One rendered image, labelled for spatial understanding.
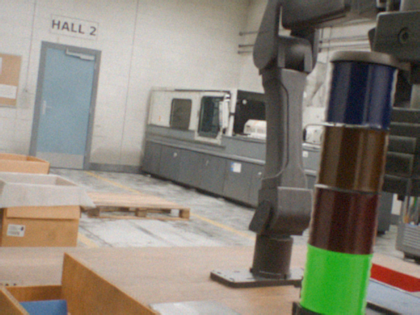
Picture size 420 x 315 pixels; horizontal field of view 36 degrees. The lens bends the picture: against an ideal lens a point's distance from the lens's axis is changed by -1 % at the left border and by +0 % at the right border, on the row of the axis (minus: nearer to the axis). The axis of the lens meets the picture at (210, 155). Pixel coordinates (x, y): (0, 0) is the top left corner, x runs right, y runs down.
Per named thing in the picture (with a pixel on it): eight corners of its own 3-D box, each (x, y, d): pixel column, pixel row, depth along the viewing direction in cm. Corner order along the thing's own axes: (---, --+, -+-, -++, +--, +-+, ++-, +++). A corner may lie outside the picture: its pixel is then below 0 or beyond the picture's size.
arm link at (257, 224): (315, 203, 104) (296, 198, 109) (270, 201, 100) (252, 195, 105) (311, 242, 104) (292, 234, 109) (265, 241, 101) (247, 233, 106)
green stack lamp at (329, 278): (333, 295, 40) (340, 242, 39) (379, 314, 36) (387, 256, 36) (285, 298, 37) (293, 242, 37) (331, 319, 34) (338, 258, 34)
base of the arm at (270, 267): (334, 237, 108) (306, 229, 114) (238, 237, 97) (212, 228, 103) (327, 283, 109) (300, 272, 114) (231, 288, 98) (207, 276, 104)
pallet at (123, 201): (151, 205, 817) (151, 194, 816) (189, 220, 732) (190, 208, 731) (60, 201, 754) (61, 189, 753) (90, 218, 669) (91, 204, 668)
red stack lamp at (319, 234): (340, 239, 39) (347, 186, 39) (388, 254, 36) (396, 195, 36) (293, 239, 37) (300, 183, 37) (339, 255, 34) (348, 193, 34)
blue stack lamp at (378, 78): (355, 126, 39) (362, 71, 39) (404, 131, 36) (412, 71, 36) (308, 120, 37) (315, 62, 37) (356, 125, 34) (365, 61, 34)
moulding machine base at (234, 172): (139, 174, 1217) (145, 123, 1212) (186, 177, 1267) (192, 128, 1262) (327, 235, 740) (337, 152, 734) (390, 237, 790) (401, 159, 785)
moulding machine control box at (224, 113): (214, 126, 960) (217, 101, 958) (227, 128, 971) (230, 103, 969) (220, 127, 944) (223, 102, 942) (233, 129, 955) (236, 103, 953)
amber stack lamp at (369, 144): (348, 183, 39) (355, 129, 39) (396, 193, 36) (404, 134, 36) (300, 180, 37) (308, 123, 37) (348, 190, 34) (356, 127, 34)
